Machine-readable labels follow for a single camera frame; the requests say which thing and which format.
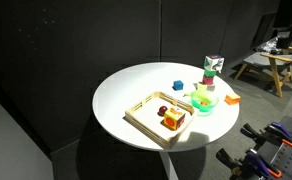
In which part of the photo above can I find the blue cube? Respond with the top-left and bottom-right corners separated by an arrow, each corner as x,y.
172,79 -> 184,91

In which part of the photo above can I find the wooden slatted crate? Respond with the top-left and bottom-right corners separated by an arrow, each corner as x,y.
124,90 -> 200,150

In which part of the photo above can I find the dark red ball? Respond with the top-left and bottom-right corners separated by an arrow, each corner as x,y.
157,105 -> 169,117

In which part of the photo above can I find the yellow toy banana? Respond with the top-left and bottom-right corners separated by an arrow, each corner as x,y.
183,91 -> 198,99

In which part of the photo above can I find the yellow-green block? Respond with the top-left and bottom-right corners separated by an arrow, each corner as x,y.
196,82 -> 209,93

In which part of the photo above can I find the magenta block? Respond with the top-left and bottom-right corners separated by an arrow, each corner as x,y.
202,75 -> 216,86

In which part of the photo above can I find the green translucent bowl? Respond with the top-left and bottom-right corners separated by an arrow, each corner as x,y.
190,89 -> 220,117

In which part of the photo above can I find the white patterned block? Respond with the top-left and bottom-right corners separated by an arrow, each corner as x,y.
204,54 -> 225,74

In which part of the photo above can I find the orange block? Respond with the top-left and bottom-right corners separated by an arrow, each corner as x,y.
224,93 -> 242,106

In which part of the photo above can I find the crumpled clear plastic bag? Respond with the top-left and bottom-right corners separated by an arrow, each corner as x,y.
256,36 -> 282,54

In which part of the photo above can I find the purple orange bar clamp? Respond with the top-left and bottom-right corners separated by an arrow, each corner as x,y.
215,148 -> 283,180
240,121 -> 292,148

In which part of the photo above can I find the wooden table in background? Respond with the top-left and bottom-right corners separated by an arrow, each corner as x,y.
234,45 -> 292,99

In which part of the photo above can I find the white table pedestal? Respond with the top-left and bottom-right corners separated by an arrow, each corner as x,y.
159,151 -> 180,180

